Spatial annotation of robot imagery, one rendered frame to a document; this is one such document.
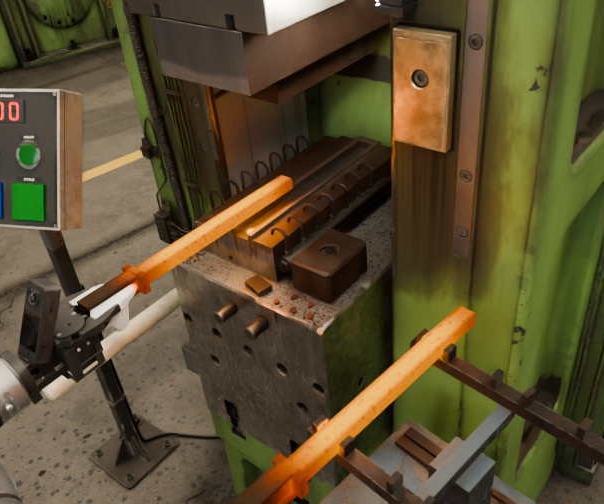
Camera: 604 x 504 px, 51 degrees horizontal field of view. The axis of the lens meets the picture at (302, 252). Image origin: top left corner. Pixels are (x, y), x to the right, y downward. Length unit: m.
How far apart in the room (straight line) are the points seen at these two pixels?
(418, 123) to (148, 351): 1.71
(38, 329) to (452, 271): 0.64
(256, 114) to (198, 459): 1.13
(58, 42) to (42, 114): 4.50
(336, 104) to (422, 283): 0.56
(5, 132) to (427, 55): 0.88
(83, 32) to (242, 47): 4.99
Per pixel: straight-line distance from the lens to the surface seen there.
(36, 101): 1.40
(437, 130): 0.95
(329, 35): 1.11
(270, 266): 1.14
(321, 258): 1.09
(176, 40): 1.06
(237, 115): 1.35
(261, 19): 0.91
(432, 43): 0.91
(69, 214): 1.39
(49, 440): 2.31
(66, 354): 0.95
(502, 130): 0.94
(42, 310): 0.91
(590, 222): 1.40
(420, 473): 1.11
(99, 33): 5.96
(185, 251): 1.05
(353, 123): 1.52
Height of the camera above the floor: 1.63
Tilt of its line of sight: 36 degrees down
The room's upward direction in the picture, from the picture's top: 6 degrees counter-clockwise
